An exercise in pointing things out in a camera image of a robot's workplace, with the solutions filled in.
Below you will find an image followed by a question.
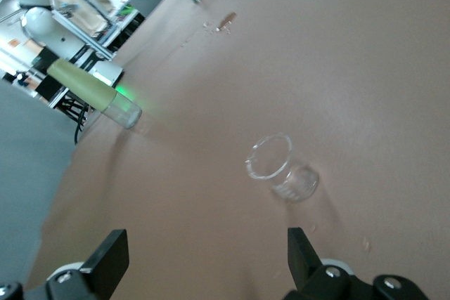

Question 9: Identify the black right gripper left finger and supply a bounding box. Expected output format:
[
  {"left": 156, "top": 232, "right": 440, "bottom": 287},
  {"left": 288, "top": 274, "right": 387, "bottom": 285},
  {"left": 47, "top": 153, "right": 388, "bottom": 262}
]
[{"left": 0, "top": 229, "right": 130, "bottom": 300}]

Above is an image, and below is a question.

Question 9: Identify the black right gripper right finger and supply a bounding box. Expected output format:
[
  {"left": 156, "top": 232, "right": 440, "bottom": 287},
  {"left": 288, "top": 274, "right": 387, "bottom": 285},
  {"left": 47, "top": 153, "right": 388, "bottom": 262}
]
[{"left": 283, "top": 226, "right": 432, "bottom": 300}]

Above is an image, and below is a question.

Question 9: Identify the small clear glass cup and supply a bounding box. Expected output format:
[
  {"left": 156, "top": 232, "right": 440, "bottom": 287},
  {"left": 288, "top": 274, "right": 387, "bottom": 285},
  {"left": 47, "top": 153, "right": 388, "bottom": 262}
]
[{"left": 245, "top": 133, "right": 320, "bottom": 203}]

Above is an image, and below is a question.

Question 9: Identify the green sleeved glass bottle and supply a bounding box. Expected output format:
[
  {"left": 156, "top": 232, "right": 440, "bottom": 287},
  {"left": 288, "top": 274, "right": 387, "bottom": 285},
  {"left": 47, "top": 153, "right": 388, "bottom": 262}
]
[{"left": 46, "top": 59, "right": 143, "bottom": 129}]

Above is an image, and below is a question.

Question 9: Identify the brown table cover mat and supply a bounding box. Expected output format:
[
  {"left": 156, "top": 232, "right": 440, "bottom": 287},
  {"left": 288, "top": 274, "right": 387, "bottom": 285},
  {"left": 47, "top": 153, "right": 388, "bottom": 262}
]
[{"left": 26, "top": 0, "right": 450, "bottom": 300}]

